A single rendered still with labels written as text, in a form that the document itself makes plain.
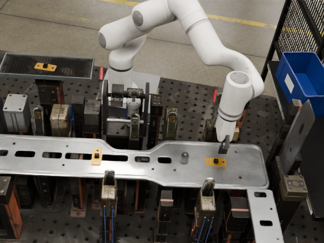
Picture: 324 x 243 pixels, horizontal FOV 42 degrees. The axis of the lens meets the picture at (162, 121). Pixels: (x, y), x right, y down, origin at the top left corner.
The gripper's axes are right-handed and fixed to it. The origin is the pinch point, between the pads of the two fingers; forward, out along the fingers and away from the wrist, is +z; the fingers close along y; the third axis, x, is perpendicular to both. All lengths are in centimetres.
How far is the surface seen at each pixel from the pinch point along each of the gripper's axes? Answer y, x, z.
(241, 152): -5.6, 11.3, 11.9
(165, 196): 16.4, -20.1, 12.9
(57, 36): -218, -106, 113
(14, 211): 18, -76, 25
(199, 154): -3.8, -6.0, 11.9
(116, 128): -18.8, -40.2, 15.5
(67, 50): -198, -94, 113
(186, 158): 1.5, -12.1, 8.6
